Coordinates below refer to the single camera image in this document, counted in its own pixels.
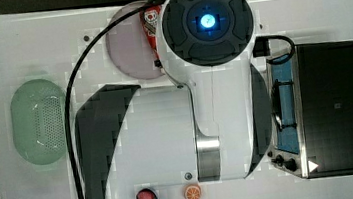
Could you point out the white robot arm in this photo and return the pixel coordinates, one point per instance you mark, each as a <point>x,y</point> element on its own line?
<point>198,128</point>

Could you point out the grey round plate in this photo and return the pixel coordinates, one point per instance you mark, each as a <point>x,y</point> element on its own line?
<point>130,51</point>

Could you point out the red ketchup bottle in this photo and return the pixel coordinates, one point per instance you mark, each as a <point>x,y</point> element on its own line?
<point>149,21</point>

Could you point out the orange slice toy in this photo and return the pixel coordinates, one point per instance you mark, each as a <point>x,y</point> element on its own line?
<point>192,191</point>

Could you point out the red toy fruit in bowl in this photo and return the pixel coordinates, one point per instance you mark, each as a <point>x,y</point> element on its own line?
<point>146,194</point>

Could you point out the black toaster oven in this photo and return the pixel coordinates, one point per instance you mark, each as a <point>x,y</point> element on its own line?
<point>312,105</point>

